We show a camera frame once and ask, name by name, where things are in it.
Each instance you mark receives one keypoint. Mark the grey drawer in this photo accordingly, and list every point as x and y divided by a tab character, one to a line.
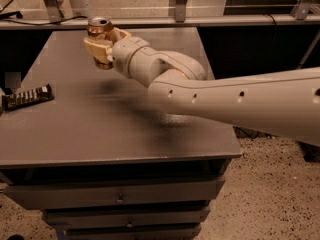
99	194
127	218
150	232

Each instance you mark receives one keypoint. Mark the aluminium frame rail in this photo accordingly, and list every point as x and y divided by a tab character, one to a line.
133	23

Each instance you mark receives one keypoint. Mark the dark snack bar wrapper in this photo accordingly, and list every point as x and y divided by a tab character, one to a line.
27	98

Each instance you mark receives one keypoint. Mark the top grey drawer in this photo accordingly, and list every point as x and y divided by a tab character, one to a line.
99	194

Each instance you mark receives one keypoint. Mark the grey drawer cabinet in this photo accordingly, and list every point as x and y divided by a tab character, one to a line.
100	127

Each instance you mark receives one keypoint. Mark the orange soda can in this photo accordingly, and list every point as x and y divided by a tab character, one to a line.
98	28

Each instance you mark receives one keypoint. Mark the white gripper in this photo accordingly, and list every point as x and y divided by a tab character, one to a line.
126	55

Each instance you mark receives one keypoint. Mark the bottom grey drawer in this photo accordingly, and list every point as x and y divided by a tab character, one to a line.
150	232

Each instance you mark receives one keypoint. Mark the middle grey drawer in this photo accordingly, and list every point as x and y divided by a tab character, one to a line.
127	218

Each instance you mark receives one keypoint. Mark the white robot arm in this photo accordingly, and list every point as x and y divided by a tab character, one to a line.
284	103

